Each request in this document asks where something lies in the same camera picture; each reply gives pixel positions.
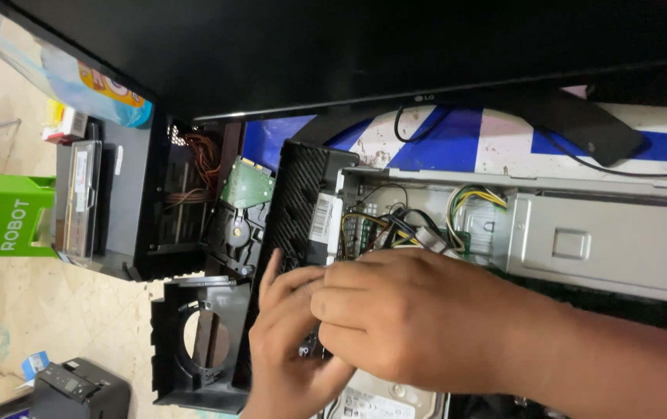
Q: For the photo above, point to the person's left hand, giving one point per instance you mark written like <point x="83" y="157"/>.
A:
<point x="278" y="372"/>

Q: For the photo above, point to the person's right hand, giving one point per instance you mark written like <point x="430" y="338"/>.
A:
<point x="426" y="320"/>

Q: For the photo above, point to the person's left fingers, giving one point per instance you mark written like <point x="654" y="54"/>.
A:
<point x="284" y="291"/>

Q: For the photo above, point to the person's right fingers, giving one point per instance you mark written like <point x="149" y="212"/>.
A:
<point x="345" y="308"/>

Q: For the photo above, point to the small black plastic part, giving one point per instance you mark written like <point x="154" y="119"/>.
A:
<point x="308" y="348"/>

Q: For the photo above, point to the black round fan unit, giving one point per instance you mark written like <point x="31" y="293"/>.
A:
<point x="234" y="235"/>

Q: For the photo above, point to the black perforated front bezel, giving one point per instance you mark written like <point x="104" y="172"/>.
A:
<point x="301" y="198"/>

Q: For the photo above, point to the silver hard drive white label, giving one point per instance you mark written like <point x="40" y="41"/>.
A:
<point x="389" y="401"/>

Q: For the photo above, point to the black plastic fan shroud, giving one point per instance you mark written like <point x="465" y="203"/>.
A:
<point x="194" y="343"/>

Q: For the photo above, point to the hard drive with green board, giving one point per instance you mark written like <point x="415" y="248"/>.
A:
<point x="247" y="185"/>

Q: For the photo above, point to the black open computer case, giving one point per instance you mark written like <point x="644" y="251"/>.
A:
<point x="173" y="198"/>

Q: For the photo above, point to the blue white printed sheet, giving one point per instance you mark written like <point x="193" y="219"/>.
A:
<point x="444" y="139"/>

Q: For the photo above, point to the clear plastic memory package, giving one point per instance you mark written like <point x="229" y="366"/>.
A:
<point x="79" y="198"/>

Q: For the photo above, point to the black printer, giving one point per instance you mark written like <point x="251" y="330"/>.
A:
<point x="80" y="390"/>

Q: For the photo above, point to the silver desktop computer chassis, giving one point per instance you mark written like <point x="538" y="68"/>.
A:
<point x="572" y="233"/>

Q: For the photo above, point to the black computer monitor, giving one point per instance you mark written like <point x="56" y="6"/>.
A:
<point x="333" y="46"/>

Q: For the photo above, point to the small blue white packet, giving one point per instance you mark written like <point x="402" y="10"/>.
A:
<point x="35" y="365"/>

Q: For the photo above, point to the small red white box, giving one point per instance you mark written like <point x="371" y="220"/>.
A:
<point x="64" y="125"/>

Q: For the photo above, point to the clear printed plastic bag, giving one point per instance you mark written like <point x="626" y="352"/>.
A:
<point x="77" y="81"/>

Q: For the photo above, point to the black monitor stand base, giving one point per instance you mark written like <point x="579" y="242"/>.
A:
<point x="578" y="125"/>

